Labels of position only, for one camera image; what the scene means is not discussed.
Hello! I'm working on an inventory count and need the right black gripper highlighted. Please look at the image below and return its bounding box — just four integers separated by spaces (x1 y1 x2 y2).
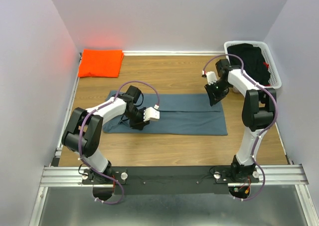
203 79 230 106

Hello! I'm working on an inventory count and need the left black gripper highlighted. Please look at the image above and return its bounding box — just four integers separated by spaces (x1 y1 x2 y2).
125 107 150 131

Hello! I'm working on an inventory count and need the blue-grey t-shirt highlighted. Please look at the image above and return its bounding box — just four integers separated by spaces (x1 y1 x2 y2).
103 93 228 136

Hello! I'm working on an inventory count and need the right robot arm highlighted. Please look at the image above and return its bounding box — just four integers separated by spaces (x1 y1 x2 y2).
202 59 278 182

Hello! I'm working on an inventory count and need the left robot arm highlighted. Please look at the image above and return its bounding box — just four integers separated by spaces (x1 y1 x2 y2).
61 86 150 184

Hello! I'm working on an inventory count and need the black t-shirt in basket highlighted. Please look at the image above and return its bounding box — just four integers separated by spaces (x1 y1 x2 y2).
228 43 266 84

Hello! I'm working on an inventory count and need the red garment in basket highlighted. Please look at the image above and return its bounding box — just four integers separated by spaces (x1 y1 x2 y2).
261 62 271 86

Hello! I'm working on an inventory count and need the white laundry basket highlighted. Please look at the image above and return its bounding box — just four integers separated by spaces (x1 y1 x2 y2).
224 40 282 89

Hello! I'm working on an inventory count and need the folded orange t-shirt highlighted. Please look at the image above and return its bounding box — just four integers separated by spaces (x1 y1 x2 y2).
78 49 124 78

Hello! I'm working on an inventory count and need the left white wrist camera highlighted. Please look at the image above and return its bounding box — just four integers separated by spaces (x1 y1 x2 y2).
143 107 160 122

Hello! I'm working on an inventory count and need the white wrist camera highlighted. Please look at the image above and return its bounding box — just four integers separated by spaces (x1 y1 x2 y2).
202 70 217 85
143 107 160 122

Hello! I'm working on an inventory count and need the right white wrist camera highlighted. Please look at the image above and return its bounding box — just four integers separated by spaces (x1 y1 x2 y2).
202 70 217 85

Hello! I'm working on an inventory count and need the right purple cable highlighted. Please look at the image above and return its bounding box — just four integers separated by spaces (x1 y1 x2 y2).
202 53 278 202

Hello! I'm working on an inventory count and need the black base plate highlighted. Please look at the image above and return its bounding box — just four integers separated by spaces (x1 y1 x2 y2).
80 166 260 200

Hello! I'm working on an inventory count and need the aluminium rail frame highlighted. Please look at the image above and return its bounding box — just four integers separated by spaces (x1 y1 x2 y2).
30 55 319 226

